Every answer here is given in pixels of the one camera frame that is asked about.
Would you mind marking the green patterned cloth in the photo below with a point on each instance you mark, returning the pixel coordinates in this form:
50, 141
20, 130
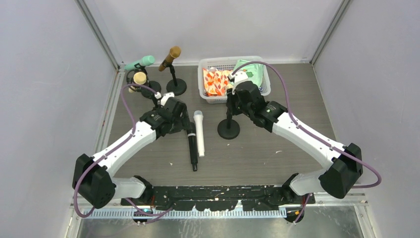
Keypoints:
253, 71

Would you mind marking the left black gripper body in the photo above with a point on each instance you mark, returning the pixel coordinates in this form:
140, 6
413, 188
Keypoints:
185, 119

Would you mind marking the gold brown microphone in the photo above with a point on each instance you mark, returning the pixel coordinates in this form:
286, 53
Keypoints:
173, 54

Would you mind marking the orange patterned cloth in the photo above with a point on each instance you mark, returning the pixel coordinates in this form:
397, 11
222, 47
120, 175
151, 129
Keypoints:
215, 81

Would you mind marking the black microphone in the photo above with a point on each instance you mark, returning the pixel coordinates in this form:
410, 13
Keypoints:
192, 140

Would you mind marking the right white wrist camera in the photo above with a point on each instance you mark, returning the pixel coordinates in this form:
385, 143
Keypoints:
237, 78

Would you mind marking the white plastic basket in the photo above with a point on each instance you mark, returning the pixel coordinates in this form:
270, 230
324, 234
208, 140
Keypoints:
228, 63

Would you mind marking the green microphone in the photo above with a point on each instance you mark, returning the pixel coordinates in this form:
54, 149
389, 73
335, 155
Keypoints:
143, 62

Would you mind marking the black round-base mic stand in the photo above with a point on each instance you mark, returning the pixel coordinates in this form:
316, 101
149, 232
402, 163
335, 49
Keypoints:
176, 85

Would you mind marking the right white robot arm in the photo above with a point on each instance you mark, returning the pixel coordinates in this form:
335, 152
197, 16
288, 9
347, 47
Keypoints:
339, 172

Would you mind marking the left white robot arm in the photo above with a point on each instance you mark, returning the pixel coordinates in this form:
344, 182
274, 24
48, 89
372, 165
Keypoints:
94, 176

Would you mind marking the black tripod shock-mount stand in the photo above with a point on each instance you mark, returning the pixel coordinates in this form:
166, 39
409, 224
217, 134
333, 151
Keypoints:
130, 74

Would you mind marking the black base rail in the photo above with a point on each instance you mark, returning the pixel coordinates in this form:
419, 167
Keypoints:
219, 198

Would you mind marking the white microphone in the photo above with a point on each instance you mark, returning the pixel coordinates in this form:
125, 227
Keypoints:
198, 119

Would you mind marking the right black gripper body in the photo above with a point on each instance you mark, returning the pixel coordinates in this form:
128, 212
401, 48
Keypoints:
232, 102

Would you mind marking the cream yellow microphone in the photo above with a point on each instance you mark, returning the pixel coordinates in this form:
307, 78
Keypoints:
138, 78

